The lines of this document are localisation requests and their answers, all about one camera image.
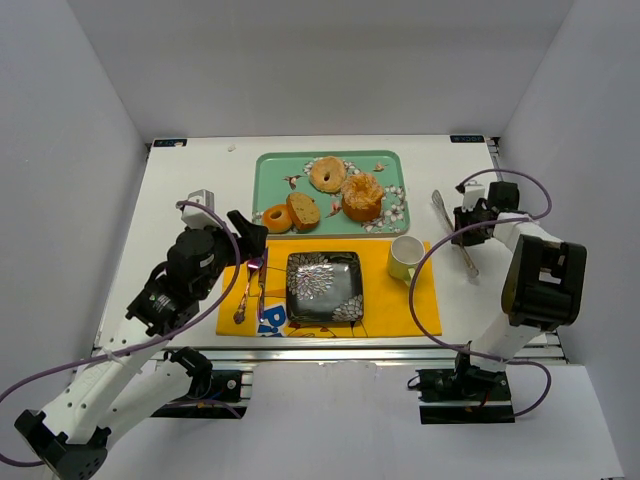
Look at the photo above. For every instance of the black floral square plate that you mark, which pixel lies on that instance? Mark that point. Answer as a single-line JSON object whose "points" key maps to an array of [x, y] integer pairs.
{"points": [[324, 287]]}

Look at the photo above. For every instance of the iridescent purple knife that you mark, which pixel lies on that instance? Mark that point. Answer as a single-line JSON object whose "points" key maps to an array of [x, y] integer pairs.
{"points": [[262, 286]]}

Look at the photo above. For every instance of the blue corner label left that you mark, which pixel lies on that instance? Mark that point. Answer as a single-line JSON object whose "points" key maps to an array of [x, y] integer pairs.
{"points": [[169, 143]]}

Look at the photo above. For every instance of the iridescent purple fork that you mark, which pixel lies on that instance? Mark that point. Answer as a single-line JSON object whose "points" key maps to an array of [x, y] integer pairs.
{"points": [[253, 267]]}

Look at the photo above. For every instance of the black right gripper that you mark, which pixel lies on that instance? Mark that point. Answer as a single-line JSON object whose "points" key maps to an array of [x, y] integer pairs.
{"points": [[467, 226]]}

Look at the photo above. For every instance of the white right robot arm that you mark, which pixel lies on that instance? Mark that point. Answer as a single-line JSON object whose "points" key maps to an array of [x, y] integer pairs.
{"points": [[543, 286]]}

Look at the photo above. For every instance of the blue corner label right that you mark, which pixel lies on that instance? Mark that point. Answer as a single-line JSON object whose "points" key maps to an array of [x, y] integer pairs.
{"points": [[467, 139]]}

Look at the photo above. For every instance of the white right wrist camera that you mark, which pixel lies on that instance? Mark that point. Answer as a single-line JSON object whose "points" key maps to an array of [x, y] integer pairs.
{"points": [[472, 193]]}

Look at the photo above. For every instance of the green floral serving tray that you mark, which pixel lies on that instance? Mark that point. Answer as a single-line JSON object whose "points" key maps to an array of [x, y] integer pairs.
{"points": [[279, 174]]}

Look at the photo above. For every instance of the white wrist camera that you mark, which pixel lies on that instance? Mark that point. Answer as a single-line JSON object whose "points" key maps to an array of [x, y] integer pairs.
{"points": [[193, 215], [472, 193]]}

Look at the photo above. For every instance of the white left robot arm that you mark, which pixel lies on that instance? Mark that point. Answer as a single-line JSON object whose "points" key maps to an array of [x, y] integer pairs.
{"points": [[73, 433]]}

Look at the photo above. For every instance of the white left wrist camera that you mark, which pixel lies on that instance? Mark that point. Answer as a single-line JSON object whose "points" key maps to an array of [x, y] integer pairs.
{"points": [[193, 215]]}

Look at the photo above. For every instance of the glazed bagel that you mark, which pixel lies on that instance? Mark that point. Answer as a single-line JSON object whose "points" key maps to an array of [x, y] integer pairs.
{"points": [[328, 174]]}

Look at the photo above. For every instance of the tall sugared bundt cake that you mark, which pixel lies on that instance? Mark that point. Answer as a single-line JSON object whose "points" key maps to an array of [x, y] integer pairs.
{"points": [[362, 197]]}

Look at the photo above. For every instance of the small orange donut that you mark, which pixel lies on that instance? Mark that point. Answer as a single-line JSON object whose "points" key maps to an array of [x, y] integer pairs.
{"points": [[277, 219]]}

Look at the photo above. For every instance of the sliced bread piece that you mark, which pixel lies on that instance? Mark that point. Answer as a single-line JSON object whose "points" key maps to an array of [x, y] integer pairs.
{"points": [[303, 211]]}

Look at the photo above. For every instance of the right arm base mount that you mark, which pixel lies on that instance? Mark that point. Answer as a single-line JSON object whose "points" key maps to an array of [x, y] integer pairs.
{"points": [[442, 401]]}

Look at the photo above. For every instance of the aluminium table front rail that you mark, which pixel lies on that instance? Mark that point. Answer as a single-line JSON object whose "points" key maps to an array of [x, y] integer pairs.
{"points": [[402, 355]]}

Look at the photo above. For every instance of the blue corner label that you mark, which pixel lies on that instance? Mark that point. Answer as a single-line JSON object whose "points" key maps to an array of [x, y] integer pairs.
{"points": [[169, 143], [467, 139]]}

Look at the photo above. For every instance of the metal kitchen tongs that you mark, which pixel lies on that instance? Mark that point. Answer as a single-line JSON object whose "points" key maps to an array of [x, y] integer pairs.
{"points": [[440, 208]]}

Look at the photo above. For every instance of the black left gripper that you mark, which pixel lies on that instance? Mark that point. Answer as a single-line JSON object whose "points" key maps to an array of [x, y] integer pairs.
{"points": [[236, 242]]}

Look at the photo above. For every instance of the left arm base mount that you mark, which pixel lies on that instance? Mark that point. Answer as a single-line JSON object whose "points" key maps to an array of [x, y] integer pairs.
{"points": [[214, 394]]}

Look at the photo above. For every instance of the light green mug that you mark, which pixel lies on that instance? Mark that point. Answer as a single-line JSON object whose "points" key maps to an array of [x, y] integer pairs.
{"points": [[405, 254]]}

